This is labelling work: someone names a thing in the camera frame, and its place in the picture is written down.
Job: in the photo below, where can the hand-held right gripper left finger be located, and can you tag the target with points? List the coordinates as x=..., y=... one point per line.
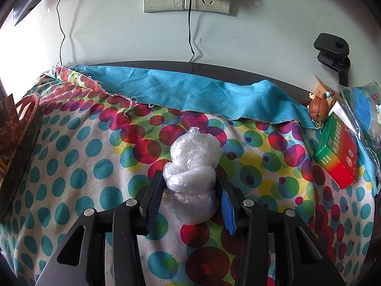
x=151, y=202

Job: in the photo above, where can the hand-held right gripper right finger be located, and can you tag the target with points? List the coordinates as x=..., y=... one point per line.
x=227, y=211

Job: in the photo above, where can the clear plastic bag wad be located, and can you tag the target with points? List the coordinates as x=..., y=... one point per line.
x=192, y=169

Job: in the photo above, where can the round red tray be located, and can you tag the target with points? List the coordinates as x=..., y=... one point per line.
x=20, y=155

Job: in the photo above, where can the brown snack bag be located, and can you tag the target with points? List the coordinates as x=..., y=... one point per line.
x=9, y=122

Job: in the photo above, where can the polka dot cloth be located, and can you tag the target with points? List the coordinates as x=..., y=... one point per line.
x=89, y=161

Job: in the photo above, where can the plain blue cloth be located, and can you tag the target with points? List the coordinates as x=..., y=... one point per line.
x=178, y=89

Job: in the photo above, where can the green and red box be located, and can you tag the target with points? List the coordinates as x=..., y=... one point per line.
x=336, y=158

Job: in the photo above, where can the beige card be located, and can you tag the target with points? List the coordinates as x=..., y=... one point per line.
x=323, y=86

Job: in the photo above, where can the plastic bag with blue item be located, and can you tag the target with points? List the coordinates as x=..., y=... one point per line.
x=364, y=110

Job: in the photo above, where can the black clamp holder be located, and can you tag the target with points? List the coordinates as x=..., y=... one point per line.
x=330, y=46

